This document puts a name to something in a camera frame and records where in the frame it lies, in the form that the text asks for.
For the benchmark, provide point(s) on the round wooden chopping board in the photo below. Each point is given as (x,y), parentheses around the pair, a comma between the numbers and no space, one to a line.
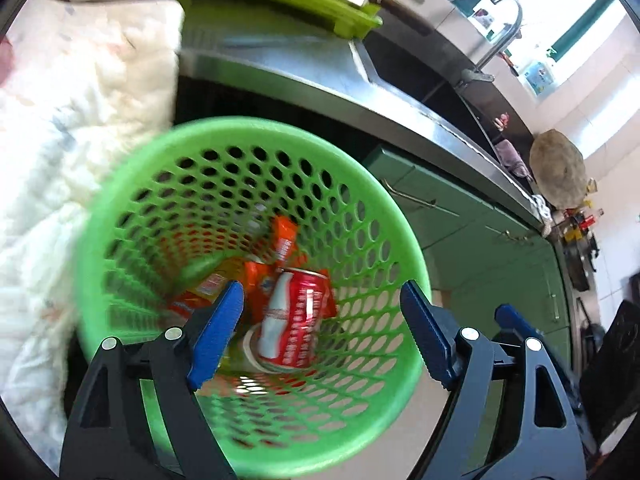
(557,170)

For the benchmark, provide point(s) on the green perforated plastic basket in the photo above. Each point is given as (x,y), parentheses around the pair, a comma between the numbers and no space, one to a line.
(230,129)

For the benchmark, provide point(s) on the black flat panel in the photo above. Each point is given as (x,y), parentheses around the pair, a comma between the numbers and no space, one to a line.
(612,365)

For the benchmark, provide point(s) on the red cola can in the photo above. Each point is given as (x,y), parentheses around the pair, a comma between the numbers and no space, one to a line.
(295,310)

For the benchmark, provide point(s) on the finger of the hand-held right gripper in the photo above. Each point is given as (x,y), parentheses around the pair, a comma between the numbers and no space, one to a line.
(510,319)

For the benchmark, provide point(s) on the orange snack bag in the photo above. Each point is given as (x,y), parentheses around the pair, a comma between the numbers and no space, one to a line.
(284,240)

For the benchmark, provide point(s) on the pink cloth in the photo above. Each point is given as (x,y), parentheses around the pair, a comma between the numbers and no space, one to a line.
(511,157)

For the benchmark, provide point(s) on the steel sink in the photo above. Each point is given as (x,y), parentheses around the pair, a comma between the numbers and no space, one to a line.
(430,85)

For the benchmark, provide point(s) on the steel faucet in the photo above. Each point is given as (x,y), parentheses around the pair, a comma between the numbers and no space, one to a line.
(500,35)

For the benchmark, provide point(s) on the jug with blue label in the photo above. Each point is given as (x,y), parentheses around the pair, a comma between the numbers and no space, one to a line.
(540,74)

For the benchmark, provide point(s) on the cluster of seasoning bottles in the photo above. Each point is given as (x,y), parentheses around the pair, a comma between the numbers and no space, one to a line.
(580,222)

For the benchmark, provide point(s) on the quilted printed white blanket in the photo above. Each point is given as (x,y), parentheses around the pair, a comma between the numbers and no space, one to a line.
(75,135)

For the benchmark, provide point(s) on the black pan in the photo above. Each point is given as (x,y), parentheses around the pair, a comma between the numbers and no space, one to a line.
(580,270)

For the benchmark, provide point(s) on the small pink hook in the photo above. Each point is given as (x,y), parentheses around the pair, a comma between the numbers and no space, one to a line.
(501,121)

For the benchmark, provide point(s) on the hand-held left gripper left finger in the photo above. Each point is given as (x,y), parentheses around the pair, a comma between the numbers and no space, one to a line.
(217,330)

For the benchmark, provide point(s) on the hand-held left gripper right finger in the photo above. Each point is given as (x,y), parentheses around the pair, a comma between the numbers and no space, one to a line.
(425,330)

